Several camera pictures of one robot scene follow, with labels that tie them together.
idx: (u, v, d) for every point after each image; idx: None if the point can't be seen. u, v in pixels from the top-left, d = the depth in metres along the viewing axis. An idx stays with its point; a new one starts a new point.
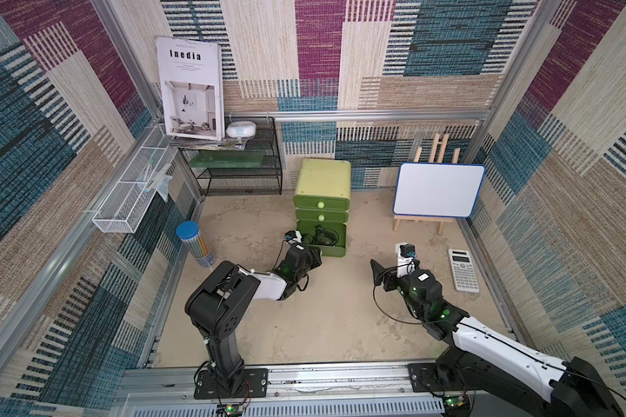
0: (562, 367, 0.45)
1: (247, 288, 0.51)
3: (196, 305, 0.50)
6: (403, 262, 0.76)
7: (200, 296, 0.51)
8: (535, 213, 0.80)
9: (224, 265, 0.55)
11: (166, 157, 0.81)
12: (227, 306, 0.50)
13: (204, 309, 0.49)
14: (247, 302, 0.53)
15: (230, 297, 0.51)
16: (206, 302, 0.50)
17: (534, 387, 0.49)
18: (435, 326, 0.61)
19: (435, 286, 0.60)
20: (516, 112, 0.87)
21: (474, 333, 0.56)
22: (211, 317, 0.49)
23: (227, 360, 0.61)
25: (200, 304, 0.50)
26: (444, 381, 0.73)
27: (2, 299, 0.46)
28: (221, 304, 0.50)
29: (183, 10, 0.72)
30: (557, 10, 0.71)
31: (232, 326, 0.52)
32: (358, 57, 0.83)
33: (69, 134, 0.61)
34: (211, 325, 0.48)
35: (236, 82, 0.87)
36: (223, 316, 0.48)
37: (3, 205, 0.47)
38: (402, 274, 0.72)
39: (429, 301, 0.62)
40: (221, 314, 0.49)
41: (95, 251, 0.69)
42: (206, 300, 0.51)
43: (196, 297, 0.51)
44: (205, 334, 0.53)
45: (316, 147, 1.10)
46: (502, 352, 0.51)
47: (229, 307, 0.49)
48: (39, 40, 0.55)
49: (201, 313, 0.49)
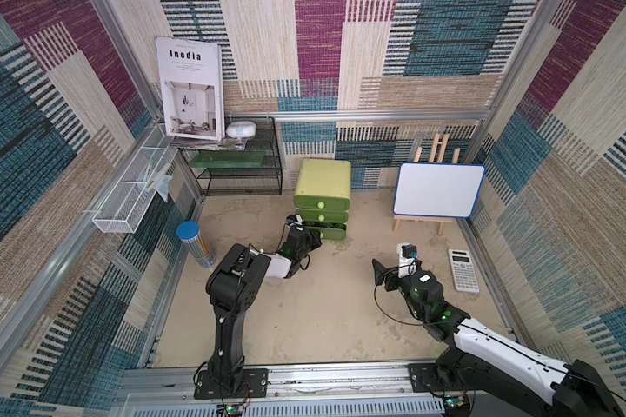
0: (564, 368, 0.45)
1: (261, 265, 0.57)
3: (216, 284, 0.55)
6: (403, 263, 0.73)
7: (217, 275, 0.56)
8: (535, 213, 0.80)
9: (232, 248, 0.60)
11: (166, 157, 0.81)
12: (244, 281, 0.56)
13: (223, 287, 0.55)
14: (261, 279, 0.59)
15: (246, 274, 0.56)
16: (224, 281, 0.56)
17: (535, 387, 0.48)
18: (436, 327, 0.61)
19: (435, 288, 0.60)
20: (516, 112, 0.87)
21: (475, 334, 0.56)
22: (231, 294, 0.54)
23: (233, 349, 0.63)
25: (219, 283, 0.55)
26: (444, 381, 0.73)
27: (2, 299, 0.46)
28: (239, 281, 0.56)
29: (183, 10, 0.72)
30: (557, 10, 0.71)
31: (250, 301, 0.58)
32: (358, 57, 0.83)
33: (69, 134, 0.61)
34: (231, 301, 0.54)
35: (236, 82, 0.87)
36: (242, 292, 0.54)
37: (3, 206, 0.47)
38: (404, 274, 0.72)
39: (430, 301, 0.62)
40: (240, 290, 0.54)
41: (95, 251, 0.69)
42: (223, 278, 0.56)
43: (214, 277, 0.56)
44: (223, 310, 0.57)
45: (316, 147, 1.10)
46: (504, 353, 0.51)
47: (247, 283, 0.55)
48: (39, 40, 0.55)
49: (220, 290, 0.55)
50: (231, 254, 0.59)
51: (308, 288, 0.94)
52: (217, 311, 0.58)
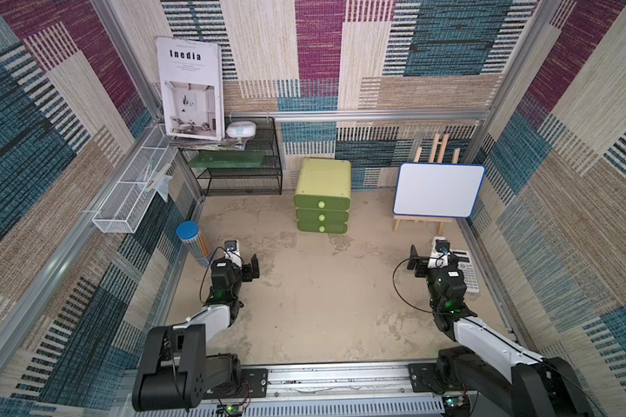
0: (539, 359, 0.46)
1: (190, 338, 0.45)
3: (146, 392, 0.41)
6: (435, 255, 0.76)
7: (146, 380, 0.42)
8: (535, 213, 0.80)
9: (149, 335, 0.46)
11: (166, 157, 0.81)
12: (184, 369, 0.43)
13: (158, 390, 0.42)
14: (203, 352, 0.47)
15: (182, 360, 0.44)
16: (159, 380, 0.42)
17: (508, 374, 0.49)
18: (442, 318, 0.66)
19: (461, 287, 0.63)
20: (516, 112, 0.87)
21: (471, 324, 0.60)
22: (174, 391, 0.42)
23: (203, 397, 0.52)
25: (150, 389, 0.42)
26: (442, 374, 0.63)
27: (2, 299, 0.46)
28: (176, 373, 0.43)
29: (183, 10, 0.72)
30: (557, 10, 0.71)
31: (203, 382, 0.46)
32: (358, 57, 0.83)
33: (69, 134, 0.61)
34: (178, 399, 0.41)
35: (236, 82, 0.87)
36: (186, 384, 0.42)
37: (3, 206, 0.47)
38: (433, 265, 0.76)
39: (449, 294, 0.66)
40: (183, 381, 0.42)
41: (95, 251, 0.69)
42: (155, 380, 0.43)
43: (141, 384, 0.42)
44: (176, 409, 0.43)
45: (316, 147, 1.10)
46: (489, 339, 0.54)
47: (189, 371, 0.43)
48: (39, 40, 0.55)
49: (155, 399, 0.41)
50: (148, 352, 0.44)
51: (308, 288, 0.94)
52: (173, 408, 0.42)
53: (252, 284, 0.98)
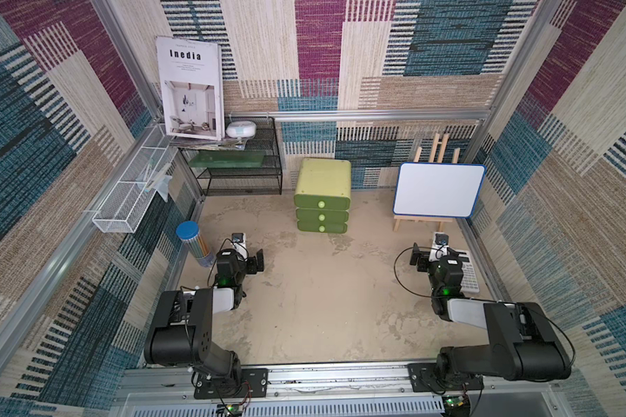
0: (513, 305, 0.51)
1: (201, 301, 0.49)
3: (156, 345, 0.45)
6: (435, 248, 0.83)
7: (156, 335, 0.46)
8: (535, 213, 0.80)
9: (163, 299, 0.50)
11: (166, 157, 0.81)
12: (194, 325, 0.47)
13: (169, 343, 0.45)
14: (210, 316, 0.51)
15: (191, 318, 0.47)
16: (169, 335, 0.46)
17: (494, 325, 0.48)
18: (439, 302, 0.71)
19: (457, 273, 0.68)
20: (516, 112, 0.87)
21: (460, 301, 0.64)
22: (183, 344, 0.45)
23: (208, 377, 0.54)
25: (161, 342, 0.45)
26: (441, 371, 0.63)
27: (2, 299, 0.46)
28: (186, 329, 0.47)
29: (183, 10, 0.72)
30: (557, 10, 0.71)
31: (208, 342, 0.49)
32: (358, 57, 0.83)
33: (69, 134, 0.61)
34: (187, 352, 0.45)
35: (236, 82, 0.87)
36: (195, 339, 0.45)
37: (3, 206, 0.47)
38: (432, 259, 0.81)
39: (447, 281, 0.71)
40: (192, 336, 0.46)
41: (95, 251, 0.69)
42: (165, 334, 0.46)
43: (151, 340, 0.45)
44: (184, 364, 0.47)
45: (316, 147, 1.10)
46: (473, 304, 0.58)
47: (197, 327, 0.47)
48: (39, 39, 0.55)
49: (164, 351, 0.45)
50: (159, 314, 0.48)
51: (308, 288, 0.94)
52: (180, 363, 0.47)
53: (253, 284, 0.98)
